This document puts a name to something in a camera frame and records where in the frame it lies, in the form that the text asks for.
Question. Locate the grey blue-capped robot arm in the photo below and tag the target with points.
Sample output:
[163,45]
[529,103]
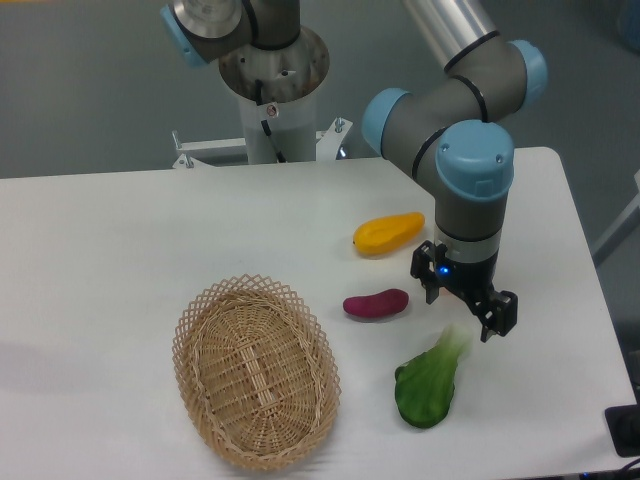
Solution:
[449,142]

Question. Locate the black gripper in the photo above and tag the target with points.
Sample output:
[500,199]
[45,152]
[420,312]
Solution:
[471,282]

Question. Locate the white pedestal base bracket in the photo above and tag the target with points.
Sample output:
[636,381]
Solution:
[328,147]

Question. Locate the woven wicker basket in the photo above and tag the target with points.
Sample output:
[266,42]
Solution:
[256,372]

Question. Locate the white frame leg at right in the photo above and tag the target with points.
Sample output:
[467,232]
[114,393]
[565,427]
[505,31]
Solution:
[622,226]

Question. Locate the green leafy bok choy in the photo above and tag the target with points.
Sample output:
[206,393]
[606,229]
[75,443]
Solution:
[425,385]

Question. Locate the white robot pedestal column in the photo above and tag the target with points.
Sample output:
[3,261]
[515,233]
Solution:
[276,91]

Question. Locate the purple sweet potato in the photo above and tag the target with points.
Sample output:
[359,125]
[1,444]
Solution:
[376,306]

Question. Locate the black device at table edge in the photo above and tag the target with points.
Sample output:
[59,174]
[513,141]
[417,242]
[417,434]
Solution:
[623,425]

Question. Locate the yellow mango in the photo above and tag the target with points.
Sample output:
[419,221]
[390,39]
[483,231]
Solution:
[384,235]

